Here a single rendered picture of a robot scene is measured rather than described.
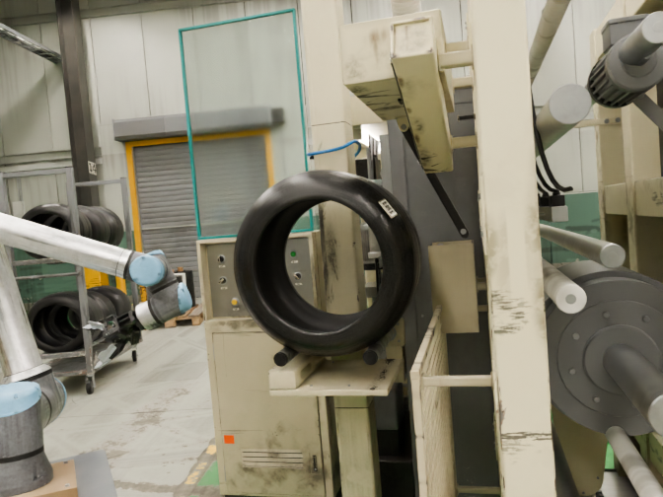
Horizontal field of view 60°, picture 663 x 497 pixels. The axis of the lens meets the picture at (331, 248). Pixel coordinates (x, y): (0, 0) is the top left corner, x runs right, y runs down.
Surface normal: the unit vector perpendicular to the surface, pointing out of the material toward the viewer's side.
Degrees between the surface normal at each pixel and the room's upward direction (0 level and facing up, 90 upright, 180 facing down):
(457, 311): 90
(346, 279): 90
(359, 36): 90
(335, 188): 80
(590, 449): 90
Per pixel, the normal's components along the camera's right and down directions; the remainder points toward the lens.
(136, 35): -0.06, 0.06
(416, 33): -0.25, -0.24
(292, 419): -0.27, 0.07
